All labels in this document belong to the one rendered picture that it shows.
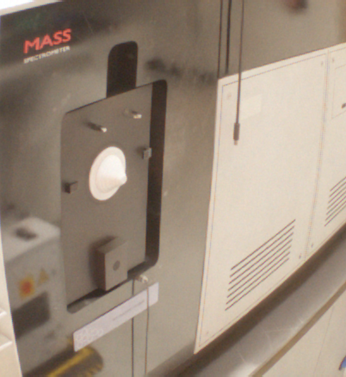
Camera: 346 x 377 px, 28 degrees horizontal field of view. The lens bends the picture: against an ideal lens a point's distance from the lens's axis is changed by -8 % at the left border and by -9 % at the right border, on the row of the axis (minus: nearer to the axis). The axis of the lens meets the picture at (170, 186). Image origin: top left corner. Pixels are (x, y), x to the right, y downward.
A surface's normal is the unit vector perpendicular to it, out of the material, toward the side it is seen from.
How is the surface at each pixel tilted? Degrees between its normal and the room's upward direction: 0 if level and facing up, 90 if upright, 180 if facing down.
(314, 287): 0
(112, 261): 90
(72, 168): 90
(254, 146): 90
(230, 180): 90
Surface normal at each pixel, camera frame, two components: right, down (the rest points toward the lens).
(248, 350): 0.05, -0.91
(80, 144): 0.80, 0.29
